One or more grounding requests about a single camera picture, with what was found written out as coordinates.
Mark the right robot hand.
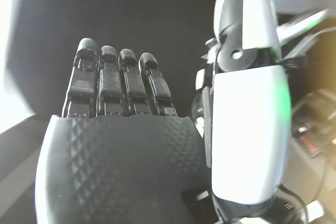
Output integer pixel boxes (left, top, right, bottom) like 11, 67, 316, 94
35, 0, 292, 224

